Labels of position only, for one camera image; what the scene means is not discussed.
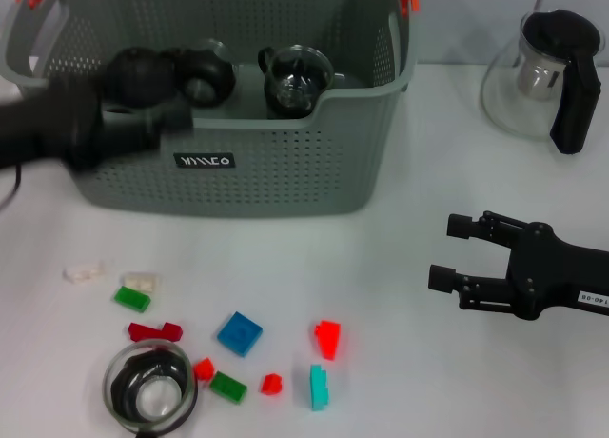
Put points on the green building brick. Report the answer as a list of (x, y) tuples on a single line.
[(132, 298), (228, 385)]

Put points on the blue square building brick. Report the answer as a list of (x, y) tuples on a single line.
[(240, 333)]

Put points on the small red building brick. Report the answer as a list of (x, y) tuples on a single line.
[(272, 384), (204, 369)]

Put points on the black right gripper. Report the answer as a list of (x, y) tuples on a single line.
[(547, 276)]

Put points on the red wedge building brick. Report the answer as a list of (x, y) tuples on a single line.
[(329, 340)]

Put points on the clear white building brick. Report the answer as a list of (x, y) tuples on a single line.
[(85, 271)]

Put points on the grey perforated storage basket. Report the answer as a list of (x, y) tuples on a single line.
[(285, 190)]

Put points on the black clay teapot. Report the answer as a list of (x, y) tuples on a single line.
[(138, 71)]

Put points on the teal building brick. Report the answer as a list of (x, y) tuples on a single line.
[(318, 388)]

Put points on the dark red building brick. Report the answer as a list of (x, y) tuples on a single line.
[(143, 332)]

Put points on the glass teacup with black base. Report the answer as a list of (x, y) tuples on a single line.
[(295, 83), (285, 113), (204, 76), (152, 395)]

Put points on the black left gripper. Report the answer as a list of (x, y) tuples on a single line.
[(52, 124)]

